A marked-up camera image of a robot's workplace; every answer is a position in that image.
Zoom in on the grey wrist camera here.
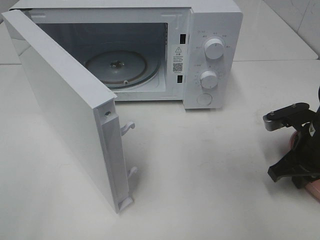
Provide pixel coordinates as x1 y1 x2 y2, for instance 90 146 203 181
263 102 316 132

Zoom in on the white microwave door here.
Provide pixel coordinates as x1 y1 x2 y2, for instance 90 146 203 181
3 10 137 213

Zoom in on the white microwave knob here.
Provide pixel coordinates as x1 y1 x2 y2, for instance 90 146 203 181
204 37 225 60
199 70 218 89

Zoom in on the glass microwave turntable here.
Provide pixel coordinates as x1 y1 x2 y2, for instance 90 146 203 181
85 50 160 90

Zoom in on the pink round plate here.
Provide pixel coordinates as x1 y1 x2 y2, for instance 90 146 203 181
289 131 320 201

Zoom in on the white upper microwave knob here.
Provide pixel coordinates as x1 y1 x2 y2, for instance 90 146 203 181
204 37 225 60

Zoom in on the white microwave oven body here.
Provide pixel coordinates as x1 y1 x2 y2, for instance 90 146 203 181
8 0 243 109

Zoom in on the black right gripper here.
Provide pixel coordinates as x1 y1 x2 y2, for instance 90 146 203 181
267 102 320 189

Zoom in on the white warning label sticker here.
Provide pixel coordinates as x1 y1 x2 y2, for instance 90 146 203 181
170 44 187 74

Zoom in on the white lower microwave knob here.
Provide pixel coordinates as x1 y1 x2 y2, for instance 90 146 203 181
199 70 218 89

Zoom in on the white round door button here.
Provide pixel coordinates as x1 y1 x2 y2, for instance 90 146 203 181
197 93 213 106

